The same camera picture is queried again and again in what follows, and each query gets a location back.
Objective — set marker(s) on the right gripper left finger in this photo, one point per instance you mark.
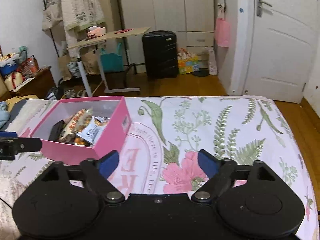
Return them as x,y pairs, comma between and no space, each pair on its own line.
96,174

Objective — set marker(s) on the white rolling desk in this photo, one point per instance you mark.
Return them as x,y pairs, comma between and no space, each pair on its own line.
99,42

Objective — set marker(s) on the wooden bedside cabinet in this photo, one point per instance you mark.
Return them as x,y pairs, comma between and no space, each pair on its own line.
39,86

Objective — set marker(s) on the white wardrobe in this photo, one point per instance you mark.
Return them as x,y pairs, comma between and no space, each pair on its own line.
191,20

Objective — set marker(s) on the black clothes rack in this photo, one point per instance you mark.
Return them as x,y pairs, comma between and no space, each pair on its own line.
111,14

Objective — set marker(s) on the pink hanging bag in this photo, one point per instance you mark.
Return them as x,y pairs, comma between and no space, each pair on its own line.
222,29

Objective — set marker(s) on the teal tote bag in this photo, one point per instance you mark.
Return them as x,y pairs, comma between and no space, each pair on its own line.
112,62

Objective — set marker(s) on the pink tissue box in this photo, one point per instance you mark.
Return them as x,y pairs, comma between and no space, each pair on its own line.
96,31

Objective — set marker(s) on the colourful gift bag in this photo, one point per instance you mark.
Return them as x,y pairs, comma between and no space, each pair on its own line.
187,62

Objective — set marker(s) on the white snack bar wrapper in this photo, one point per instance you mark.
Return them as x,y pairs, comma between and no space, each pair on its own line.
93,131

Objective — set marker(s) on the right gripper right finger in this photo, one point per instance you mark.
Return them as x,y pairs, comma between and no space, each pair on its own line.
219,173

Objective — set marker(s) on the orange snack ball bag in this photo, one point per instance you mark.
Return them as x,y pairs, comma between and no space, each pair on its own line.
77,123

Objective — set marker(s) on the black suitcase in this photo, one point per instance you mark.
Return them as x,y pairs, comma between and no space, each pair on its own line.
160,54

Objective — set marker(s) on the pink storage box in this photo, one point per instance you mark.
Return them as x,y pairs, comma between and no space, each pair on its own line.
112,138

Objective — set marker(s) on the black round stand base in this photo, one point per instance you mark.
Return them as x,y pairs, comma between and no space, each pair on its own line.
201,72

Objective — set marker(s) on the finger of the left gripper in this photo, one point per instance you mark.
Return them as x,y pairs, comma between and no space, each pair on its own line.
11,145

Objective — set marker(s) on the black snack box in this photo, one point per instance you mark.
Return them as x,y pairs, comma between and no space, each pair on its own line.
56,131

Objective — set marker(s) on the white plastic bag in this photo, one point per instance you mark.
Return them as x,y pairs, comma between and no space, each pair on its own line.
212,61

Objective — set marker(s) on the cream knit cardigan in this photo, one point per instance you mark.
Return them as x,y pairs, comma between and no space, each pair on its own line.
78,15

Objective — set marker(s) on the metal door handle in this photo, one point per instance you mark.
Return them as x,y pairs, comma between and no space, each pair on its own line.
262,6

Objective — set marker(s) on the white door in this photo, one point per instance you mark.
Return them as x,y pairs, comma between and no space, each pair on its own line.
282,51

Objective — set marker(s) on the beige tote bag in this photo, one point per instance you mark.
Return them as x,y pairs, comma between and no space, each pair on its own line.
52,14

